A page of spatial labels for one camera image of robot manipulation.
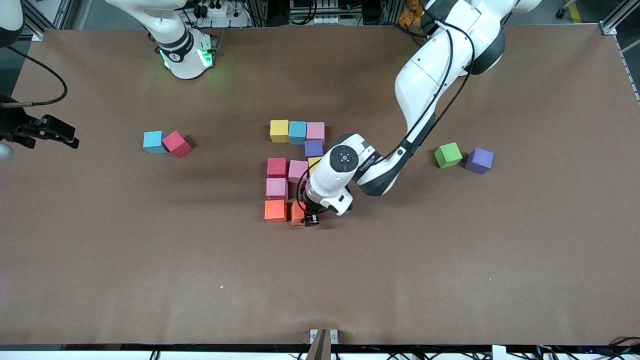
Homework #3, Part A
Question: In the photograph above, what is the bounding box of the pink foam cube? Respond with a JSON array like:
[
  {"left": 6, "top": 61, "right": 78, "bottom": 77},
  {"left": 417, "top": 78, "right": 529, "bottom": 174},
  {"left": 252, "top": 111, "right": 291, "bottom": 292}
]
[
  {"left": 306, "top": 122, "right": 326, "bottom": 146},
  {"left": 288, "top": 160, "right": 310, "bottom": 184},
  {"left": 266, "top": 178, "right": 289, "bottom": 201}
]

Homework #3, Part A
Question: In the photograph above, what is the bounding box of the red foam cube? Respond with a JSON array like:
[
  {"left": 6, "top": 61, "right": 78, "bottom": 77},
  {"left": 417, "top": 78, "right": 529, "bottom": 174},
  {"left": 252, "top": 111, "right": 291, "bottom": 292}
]
[
  {"left": 162, "top": 130, "right": 193, "bottom": 159},
  {"left": 267, "top": 157, "right": 288, "bottom": 179}
]

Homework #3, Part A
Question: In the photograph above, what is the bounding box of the light blue foam cube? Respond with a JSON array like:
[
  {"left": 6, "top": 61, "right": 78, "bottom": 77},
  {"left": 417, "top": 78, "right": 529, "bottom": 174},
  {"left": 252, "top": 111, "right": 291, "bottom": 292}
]
[
  {"left": 288, "top": 121, "right": 308, "bottom": 146},
  {"left": 143, "top": 130, "right": 166, "bottom": 155}
]

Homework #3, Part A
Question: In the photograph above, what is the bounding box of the green foam cube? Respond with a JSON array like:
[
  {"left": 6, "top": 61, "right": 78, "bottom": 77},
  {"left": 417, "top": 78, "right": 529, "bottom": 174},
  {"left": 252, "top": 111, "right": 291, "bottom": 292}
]
[{"left": 434, "top": 142, "right": 463, "bottom": 169}]

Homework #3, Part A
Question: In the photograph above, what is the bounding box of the brown table cover sheet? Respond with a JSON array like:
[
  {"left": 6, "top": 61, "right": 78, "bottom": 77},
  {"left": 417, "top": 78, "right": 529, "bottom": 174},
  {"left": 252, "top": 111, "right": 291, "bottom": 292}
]
[{"left": 0, "top": 24, "right": 640, "bottom": 347}]

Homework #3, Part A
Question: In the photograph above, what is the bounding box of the brown wooden bar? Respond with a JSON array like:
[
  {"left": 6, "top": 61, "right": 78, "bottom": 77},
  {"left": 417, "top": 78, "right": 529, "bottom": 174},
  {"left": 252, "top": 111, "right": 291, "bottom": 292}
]
[{"left": 306, "top": 328, "right": 332, "bottom": 360}]

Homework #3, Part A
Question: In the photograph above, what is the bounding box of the pile of orange round objects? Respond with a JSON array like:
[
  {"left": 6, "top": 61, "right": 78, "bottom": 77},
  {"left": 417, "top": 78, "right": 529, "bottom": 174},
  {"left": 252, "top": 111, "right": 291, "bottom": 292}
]
[{"left": 398, "top": 0, "right": 425, "bottom": 27}]

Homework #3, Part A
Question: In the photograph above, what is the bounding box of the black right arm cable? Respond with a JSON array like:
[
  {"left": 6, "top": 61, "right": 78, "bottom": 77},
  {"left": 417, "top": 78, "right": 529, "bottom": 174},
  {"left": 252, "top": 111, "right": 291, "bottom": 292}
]
[{"left": 0, "top": 46, "right": 69, "bottom": 108}]

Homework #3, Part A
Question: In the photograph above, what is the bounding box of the silver aluminium frame bar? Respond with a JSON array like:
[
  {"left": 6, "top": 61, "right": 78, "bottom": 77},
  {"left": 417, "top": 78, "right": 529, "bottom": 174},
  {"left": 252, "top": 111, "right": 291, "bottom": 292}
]
[
  {"left": 600, "top": 0, "right": 640, "bottom": 36},
  {"left": 22, "top": 0, "right": 68, "bottom": 41}
]

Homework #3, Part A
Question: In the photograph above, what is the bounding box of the white metal bracket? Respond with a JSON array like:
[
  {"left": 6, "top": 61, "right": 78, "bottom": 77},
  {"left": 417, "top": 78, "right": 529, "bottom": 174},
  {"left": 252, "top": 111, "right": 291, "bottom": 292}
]
[{"left": 309, "top": 329, "right": 339, "bottom": 345}]

